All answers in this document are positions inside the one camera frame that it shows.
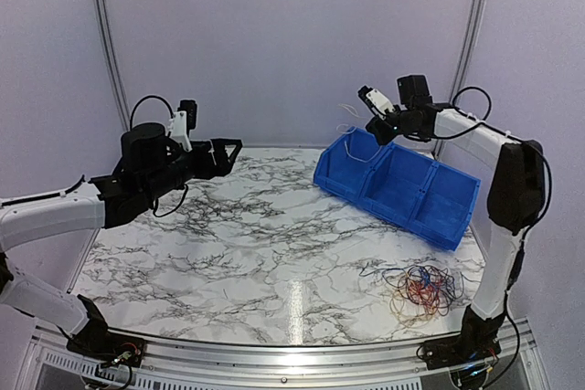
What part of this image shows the aluminium corner post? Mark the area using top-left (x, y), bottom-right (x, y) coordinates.
top-left (92, 0), bottom-right (132, 132)
top-left (431, 0), bottom-right (493, 158)

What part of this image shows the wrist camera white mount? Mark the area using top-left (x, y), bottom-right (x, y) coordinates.
top-left (167, 100), bottom-right (197, 153)
top-left (357, 85), bottom-right (396, 117)

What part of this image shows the right aluminium corner post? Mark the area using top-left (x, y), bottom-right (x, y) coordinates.
top-left (431, 0), bottom-right (493, 158)

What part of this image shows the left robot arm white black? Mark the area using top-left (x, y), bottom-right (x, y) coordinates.
top-left (1, 122), bottom-right (242, 358)

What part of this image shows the blue three-compartment plastic bin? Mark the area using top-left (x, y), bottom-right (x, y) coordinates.
top-left (314, 127), bottom-right (481, 250)

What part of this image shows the tangled red blue cable bundle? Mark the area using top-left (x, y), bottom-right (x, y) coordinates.
top-left (358, 259), bottom-right (481, 330)

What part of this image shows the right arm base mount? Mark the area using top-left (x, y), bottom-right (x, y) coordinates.
top-left (416, 334), bottom-right (502, 370)

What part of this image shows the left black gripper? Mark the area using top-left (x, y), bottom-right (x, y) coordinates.
top-left (142, 138), bottom-right (241, 203)

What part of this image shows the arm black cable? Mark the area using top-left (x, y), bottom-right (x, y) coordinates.
top-left (433, 85), bottom-right (495, 140)
top-left (129, 95), bottom-right (177, 135)

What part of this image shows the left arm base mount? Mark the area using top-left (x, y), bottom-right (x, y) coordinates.
top-left (60, 330), bottom-right (146, 367)

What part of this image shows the white thin cable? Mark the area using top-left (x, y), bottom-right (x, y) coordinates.
top-left (335, 103), bottom-right (383, 163)

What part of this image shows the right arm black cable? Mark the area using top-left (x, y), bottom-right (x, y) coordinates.
top-left (433, 85), bottom-right (495, 140)

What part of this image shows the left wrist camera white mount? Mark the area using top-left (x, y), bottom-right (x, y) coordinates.
top-left (167, 100), bottom-right (197, 153)

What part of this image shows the aluminium front rail frame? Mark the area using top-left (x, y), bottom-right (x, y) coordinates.
top-left (15, 319), bottom-right (551, 389)

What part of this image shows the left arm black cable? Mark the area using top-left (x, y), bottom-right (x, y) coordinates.
top-left (129, 95), bottom-right (177, 135)

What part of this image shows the left aluminium corner post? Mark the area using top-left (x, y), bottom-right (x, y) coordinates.
top-left (92, 0), bottom-right (132, 132)

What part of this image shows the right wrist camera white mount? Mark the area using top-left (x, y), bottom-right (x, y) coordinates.
top-left (357, 85), bottom-right (396, 117)

